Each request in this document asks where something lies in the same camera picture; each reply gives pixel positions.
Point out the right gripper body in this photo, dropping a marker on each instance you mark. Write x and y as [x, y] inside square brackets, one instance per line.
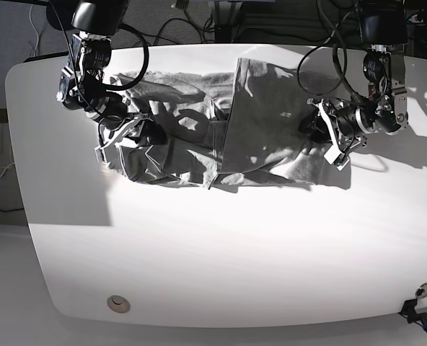
[115, 123]

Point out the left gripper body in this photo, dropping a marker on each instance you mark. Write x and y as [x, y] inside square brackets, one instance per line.
[346, 126]

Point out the grey T-shirt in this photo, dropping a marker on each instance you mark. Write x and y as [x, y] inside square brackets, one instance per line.
[223, 129]

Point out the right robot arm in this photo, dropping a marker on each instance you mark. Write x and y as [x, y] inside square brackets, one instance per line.
[81, 83]

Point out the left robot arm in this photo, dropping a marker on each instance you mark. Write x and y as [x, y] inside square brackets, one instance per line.
[383, 32]

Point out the black round stand base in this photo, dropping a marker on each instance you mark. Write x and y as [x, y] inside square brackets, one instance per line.
[61, 15]

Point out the round table grommet left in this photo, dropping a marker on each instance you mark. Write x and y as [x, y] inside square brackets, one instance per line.
[118, 304]

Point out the round metal grommet right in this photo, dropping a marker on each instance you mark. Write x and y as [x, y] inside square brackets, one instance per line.
[421, 292]

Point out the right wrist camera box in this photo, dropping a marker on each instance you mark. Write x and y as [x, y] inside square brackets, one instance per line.
[100, 155]

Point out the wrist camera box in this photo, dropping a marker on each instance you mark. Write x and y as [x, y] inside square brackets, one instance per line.
[334, 156]
[100, 155]

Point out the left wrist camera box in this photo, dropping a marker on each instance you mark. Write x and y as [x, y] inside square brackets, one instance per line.
[334, 156]

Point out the black clamp with cable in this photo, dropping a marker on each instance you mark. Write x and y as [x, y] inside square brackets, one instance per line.
[409, 313]

